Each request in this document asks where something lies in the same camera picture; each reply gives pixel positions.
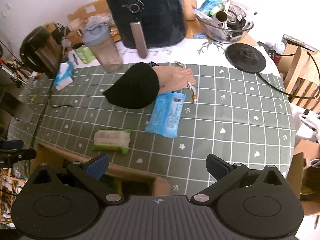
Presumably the green wet wipes pack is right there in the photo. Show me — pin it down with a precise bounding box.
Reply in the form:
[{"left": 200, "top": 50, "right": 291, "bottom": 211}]
[{"left": 92, "top": 129, "right": 132, "bottom": 154}]

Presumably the blue wet wipes pack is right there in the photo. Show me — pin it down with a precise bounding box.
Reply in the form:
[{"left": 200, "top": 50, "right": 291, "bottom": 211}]
[{"left": 145, "top": 92, "right": 185, "bottom": 138}]

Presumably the cardboard box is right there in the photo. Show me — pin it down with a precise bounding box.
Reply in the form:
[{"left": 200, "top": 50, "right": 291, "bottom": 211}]
[{"left": 30, "top": 143, "right": 171, "bottom": 198}]

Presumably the blue tissue pack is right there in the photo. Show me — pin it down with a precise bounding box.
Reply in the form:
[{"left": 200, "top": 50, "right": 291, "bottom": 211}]
[{"left": 53, "top": 61, "right": 74, "bottom": 91}]

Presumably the black electric kettle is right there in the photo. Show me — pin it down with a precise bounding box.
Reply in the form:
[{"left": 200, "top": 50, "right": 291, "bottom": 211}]
[{"left": 20, "top": 26, "right": 62, "bottom": 79}]

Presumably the black kettle base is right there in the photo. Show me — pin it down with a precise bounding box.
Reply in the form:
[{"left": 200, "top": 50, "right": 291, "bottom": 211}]
[{"left": 225, "top": 43, "right": 266, "bottom": 74}]

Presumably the wooden chair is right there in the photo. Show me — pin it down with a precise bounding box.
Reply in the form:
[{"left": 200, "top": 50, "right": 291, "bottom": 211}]
[{"left": 284, "top": 47, "right": 319, "bottom": 113}]

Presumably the grey lid shaker bottle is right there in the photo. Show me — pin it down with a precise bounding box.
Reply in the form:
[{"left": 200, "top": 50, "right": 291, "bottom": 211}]
[{"left": 82, "top": 21, "right": 123, "bottom": 73}]

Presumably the glass bowl of clutter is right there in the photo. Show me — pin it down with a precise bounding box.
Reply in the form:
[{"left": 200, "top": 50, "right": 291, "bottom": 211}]
[{"left": 193, "top": 0, "right": 258, "bottom": 43}]

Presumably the wooden rack behind table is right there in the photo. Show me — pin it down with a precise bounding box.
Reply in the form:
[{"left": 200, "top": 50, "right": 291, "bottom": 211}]
[{"left": 67, "top": 0, "right": 111, "bottom": 28}]

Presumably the dark blue air fryer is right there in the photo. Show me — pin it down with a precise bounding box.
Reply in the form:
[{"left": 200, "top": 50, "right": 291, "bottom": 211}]
[{"left": 106, "top": 0, "right": 187, "bottom": 59}]

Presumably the thin black charging cable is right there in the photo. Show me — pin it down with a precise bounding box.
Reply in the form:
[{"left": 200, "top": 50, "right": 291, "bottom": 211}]
[{"left": 24, "top": 80, "right": 73, "bottom": 165}]

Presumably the black power cable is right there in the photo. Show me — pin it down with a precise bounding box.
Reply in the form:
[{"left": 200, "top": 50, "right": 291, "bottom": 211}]
[{"left": 258, "top": 50, "right": 320, "bottom": 100}]

